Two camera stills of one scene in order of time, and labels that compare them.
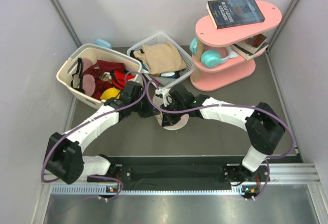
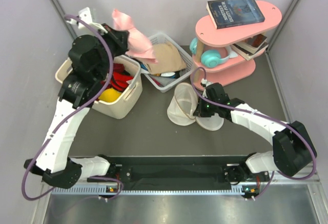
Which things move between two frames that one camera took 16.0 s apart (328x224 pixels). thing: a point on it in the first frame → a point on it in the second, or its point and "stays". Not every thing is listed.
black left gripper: (149, 110) → (120, 38)
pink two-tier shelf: (219, 65) stays
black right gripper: (168, 120) → (200, 112)
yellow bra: (110, 93) stays
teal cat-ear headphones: (211, 58) stays
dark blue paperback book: (230, 12) stays
